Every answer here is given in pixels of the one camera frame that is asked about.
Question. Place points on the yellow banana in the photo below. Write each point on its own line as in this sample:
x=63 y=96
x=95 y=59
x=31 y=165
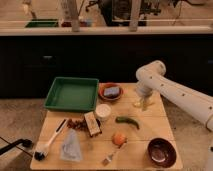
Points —
x=138 y=105

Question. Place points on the dark brown bowl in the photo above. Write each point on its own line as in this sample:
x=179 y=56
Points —
x=162 y=152

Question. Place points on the blue sponge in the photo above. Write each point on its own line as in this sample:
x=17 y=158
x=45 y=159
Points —
x=111 y=92

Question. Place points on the black handle bar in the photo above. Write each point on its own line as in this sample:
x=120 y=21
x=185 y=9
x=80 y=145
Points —
x=24 y=142

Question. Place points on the white paper cup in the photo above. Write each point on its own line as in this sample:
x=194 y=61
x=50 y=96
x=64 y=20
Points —
x=103 y=111

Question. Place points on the brown cardboard box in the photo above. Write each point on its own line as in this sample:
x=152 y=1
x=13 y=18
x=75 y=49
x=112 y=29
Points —
x=92 y=124

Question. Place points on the clear plastic bag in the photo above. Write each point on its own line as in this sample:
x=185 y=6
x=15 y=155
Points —
x=70 y=148

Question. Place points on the silver fork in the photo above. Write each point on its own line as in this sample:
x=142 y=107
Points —
x=109 y=157

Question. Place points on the orange fruit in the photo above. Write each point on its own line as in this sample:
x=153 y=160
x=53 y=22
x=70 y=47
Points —
x=119 y=138

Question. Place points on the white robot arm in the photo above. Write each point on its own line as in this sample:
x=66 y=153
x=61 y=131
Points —
x=151 y=78

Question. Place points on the green plastic tray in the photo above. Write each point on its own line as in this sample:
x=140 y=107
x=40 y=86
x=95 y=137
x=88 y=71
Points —
x=72 y=94

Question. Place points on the orange bowl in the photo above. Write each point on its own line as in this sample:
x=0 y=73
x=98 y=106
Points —
x=107 y=85

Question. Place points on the green chili pepper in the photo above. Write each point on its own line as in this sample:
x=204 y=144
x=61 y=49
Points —
x=127 y=120

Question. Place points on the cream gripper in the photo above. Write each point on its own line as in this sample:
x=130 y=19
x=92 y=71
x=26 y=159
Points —
x=144 y=99

